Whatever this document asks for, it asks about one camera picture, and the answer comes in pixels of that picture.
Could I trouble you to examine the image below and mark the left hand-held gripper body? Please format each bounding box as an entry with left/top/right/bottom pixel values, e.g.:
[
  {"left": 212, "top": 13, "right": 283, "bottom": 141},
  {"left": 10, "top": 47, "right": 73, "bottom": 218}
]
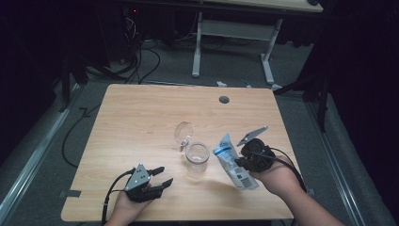
[{"left": 124, "top": 162, "right": 165, "bottom": 203}]

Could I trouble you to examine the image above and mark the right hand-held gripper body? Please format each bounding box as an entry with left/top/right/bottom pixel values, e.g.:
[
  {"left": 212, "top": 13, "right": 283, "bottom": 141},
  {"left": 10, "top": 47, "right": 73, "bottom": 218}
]
[{"left": 235, "top": 125, "right": 278, "bottom": 173}]

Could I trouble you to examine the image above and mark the white and blue pouch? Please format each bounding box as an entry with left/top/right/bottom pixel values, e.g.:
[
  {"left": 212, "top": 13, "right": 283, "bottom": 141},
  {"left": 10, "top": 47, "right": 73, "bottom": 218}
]
[{"left": 213, "top": 133, "right": 261, "bottom": 191}]

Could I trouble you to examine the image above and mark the clear glass jar with hinged lid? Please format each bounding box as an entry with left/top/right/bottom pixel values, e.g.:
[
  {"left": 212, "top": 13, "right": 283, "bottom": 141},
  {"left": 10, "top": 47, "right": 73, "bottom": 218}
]
[{"left": 173, "top": 121, "right": 211, "bottom": 174}]

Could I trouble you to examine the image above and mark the person's left hand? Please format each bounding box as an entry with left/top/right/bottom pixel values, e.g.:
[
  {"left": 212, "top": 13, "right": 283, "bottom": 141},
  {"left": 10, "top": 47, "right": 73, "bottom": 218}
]
[{"left": 115, "top": 183, "right": 155, "bottom": 222}]

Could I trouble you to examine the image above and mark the person's right hand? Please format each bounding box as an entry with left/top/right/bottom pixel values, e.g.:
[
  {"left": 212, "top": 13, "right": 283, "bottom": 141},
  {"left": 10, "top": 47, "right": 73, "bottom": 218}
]
[{"left": 248, "top": 154, "right": 304, "bottom": 199}]

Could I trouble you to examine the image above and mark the grey tape strip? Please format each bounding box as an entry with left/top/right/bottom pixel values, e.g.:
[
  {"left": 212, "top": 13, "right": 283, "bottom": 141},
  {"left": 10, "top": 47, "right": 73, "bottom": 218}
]
[{"left": 58, "top": 189, "right": 82, "bottom": 200}]

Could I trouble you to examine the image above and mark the black metal stand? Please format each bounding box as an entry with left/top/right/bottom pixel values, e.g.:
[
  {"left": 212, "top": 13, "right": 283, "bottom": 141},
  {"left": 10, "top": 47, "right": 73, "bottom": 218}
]
[
  {"left": 57, "top": 51, "right": 90, "bottom": 113},
  {"left": 272, "top": 70, "right": 332, "bottom": 133}
]

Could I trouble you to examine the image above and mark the white-framed desk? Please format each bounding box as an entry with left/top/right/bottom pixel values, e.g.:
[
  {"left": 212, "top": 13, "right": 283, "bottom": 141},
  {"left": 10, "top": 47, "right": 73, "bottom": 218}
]
[{"left": 123, "top": 0, "right": 324, "bottom": 87}]

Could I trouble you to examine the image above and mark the black floor cable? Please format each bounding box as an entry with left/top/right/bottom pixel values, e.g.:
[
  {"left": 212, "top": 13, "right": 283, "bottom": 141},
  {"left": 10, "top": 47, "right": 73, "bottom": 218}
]
[{"left": 61, "top": 103, "right": 103, "bottom": 170}]

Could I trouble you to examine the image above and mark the grey metal floor rail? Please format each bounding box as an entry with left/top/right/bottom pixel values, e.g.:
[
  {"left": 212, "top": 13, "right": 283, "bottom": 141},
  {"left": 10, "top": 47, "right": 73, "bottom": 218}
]
[
  {"left": 0, "top": 82, "right": 83, "bottom": 222},
  {"left": 305, "top": 100, "right": 368, "bottom": 226}
]

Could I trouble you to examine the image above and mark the bundle of black cables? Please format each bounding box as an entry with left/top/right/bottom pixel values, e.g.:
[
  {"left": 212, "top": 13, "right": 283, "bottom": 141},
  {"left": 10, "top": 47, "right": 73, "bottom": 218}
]
[{"left": 120, "top": 15, "right": 162, "bottom": 85}]

